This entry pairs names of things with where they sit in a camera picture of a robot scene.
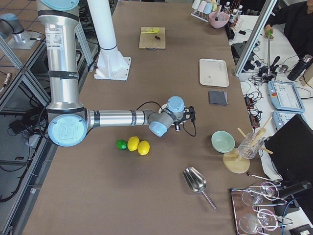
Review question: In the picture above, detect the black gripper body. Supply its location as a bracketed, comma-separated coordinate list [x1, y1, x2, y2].
[182, 106, 196, 122]

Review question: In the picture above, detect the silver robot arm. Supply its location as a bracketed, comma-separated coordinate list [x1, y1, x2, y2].
[37, 0, 196, 147]

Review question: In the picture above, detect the cream rabbit tray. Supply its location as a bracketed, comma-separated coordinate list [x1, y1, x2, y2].
[199, 58, 229, 87]

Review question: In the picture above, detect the black framed mirror tray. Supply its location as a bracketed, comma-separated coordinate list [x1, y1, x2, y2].
[230, 188, 293, 235]

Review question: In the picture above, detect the folded grey cloth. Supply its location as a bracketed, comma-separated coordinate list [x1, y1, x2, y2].
[208, 90, 228, 106]

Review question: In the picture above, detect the mint green bowl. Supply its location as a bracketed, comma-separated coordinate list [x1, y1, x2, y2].
[211, 131, 235, 153]

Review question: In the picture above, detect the yellow lemon right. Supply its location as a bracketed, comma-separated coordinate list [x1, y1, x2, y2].
[137, 141, 150, 156]

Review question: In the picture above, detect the yellow lemon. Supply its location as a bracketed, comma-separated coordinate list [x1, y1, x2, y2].
[137, 141, 150, 156]
[127, 136, 140, 152]

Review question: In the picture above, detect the yellow lemon left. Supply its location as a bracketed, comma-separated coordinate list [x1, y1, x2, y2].
[127, 136, 140, 152]

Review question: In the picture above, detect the steel ice scoop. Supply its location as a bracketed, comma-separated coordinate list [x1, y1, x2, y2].
[183, 166, 217, 210]

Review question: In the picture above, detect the clear textured glass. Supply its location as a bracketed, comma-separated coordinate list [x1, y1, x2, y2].
[238, 133, 264, 159]

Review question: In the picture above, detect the green lime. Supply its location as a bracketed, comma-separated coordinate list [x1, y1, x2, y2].
[115, 139, 127, 150]

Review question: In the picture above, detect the bamboo cutting board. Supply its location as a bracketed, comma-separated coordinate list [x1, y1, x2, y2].
[139, 26, 166, 49]

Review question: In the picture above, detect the blue teach pendant near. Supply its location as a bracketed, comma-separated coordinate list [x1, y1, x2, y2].
[272, 111, 297, 130]

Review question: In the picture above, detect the blue teach pendant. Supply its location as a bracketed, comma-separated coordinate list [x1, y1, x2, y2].
[272, 111, 297, 130]
[268, 81, 305, 113]

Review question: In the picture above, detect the blue teach pendant far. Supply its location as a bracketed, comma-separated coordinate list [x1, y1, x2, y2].
[268, 81, 305, 113]

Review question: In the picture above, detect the steel muddler black tip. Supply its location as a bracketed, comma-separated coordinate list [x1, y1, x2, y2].
[215, 5, 222, 21]

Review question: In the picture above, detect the pink bowl of ice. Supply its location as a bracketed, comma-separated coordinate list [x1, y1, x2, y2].
[209, 12, 230, 28]

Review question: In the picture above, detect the light blue plastic cup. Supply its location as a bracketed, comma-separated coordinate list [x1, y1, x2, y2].
[203, 2, 213, 15]

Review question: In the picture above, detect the pink plastic cup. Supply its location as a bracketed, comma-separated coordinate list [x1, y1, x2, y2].
[198, 0, 207, 13]

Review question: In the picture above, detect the black monitor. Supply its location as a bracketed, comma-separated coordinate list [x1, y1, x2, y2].
[265, 114, 313, 182]

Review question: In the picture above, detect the dark drink bottle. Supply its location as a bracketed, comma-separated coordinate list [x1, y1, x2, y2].
[229, 9, 237, 24]

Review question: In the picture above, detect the white plastic cup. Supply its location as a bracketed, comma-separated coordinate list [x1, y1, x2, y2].
[192, 0, 201, 10]

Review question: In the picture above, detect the wine glass upper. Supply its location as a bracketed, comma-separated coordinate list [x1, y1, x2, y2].
[241, 182, 279, 206]

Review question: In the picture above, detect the wine glass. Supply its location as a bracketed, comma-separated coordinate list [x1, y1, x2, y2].
[239, 209, 278, 235]
[241, 182, 279, 206]

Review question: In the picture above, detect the black thermos bottle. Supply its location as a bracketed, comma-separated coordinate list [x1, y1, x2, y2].
[287, 54, 313, 81]

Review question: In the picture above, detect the wine glass lower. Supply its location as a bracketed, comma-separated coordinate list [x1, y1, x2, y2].
[239, 209, 278, 235]

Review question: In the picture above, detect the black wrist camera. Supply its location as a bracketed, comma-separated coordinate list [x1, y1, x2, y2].
[174, 122, 180, 132]

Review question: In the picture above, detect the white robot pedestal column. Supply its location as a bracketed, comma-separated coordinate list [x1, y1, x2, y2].
[88, 0, 131, 81]

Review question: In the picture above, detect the white wire cup rack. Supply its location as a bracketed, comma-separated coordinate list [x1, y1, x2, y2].
[191, 9, 209, 23]

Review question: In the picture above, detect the copper wire bottle holder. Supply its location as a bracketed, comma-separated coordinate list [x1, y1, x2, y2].
[228, 5, 243, 31]

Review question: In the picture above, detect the aluminium frame post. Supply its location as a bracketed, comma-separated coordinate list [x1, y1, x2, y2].
[234, 0, 277, 77]

